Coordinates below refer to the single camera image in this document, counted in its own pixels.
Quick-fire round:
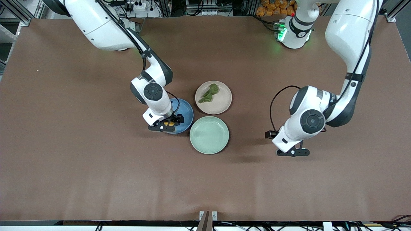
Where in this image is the green lettuce leaf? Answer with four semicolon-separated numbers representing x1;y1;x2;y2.
198;83;220;104

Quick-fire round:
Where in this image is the blue round plate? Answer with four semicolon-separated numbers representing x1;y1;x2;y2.
165;98;194;134

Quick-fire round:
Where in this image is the light green round plate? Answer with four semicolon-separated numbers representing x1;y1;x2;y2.
189;116;230;155

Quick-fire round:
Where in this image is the beige round plate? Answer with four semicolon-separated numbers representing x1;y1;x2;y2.
195;81;232;115

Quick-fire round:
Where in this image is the brown table cover mat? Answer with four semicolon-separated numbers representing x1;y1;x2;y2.
0;15;411;222

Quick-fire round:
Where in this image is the white power strip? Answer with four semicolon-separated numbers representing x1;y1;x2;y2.
124;0;151;12
192;9;222;16

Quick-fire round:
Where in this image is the orange snack packets bag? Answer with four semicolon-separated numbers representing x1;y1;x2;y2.
256;0;296;16

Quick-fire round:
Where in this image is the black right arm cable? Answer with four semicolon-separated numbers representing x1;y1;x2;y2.
165;91;180;114

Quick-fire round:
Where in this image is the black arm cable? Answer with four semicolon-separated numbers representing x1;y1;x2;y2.
269;85;301;132
165;91;180;114

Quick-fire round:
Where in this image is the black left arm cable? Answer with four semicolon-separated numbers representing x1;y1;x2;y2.
269;85;301;132

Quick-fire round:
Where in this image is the silver metal bracket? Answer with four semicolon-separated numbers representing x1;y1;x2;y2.
199;211;218;222

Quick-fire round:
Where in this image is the aluminium frame profile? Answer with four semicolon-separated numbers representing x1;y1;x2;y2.
0;0;31;27
384;0;411;23

